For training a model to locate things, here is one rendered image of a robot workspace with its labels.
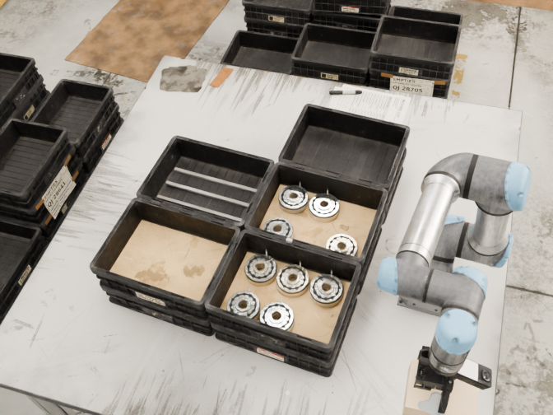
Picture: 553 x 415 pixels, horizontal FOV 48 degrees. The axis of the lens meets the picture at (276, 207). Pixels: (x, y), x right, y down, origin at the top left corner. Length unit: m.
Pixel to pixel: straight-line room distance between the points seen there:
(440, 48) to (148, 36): 1.96
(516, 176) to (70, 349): 1.46
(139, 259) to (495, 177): 1.16
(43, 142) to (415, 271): 2.15
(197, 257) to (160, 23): 2.59
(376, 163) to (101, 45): 2.53
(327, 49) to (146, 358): 2.01
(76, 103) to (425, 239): 2.36
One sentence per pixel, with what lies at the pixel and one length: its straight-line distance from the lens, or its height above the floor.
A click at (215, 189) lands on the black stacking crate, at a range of 2.22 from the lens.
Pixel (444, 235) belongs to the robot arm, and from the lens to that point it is 1.97.
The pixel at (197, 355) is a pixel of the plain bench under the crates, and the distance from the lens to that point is 2.04.
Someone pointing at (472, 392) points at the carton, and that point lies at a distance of 1.57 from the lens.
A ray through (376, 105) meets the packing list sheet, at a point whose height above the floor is 0.70.
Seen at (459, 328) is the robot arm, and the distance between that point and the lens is 1.25.
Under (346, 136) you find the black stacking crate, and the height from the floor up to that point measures 0.83.
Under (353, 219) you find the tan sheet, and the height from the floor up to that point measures 0.83.
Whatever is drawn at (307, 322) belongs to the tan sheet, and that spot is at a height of 0.83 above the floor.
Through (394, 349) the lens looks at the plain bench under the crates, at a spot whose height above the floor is 0.70.
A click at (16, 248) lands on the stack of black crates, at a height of 0.27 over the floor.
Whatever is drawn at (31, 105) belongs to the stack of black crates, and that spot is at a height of 0.42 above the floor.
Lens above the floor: 2.54
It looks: 53 degrees down
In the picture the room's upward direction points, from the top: 6 degrees counter-clockwise
